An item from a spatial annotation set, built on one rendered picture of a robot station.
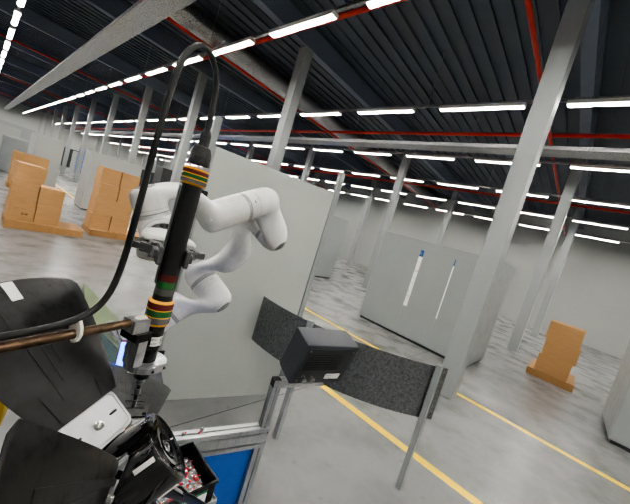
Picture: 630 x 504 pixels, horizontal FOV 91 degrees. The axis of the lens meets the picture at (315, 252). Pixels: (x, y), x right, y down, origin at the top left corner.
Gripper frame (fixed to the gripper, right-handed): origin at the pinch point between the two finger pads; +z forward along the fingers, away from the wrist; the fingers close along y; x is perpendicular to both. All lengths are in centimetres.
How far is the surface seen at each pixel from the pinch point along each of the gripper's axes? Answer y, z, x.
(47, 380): 12.8, 4.7, -20.5
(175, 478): -6.0, 15.1, -31.2
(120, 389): 0.9, -13.4, -34.1
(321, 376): -71, -32, -44
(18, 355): 16.8, 3.5, -17.3
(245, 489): -53, -34, -92
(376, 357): -163, -85, -63
